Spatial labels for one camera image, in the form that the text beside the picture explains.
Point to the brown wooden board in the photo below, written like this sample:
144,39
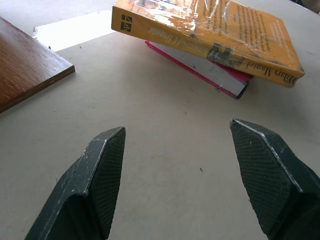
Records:
25,67

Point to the yellow paperback book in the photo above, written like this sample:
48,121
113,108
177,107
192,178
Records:
225,30

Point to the pink hardcover book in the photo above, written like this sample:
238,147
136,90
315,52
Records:
212,72

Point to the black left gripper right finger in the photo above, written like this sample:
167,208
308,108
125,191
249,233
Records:
272,185

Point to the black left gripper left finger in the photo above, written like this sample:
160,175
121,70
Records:
82,190

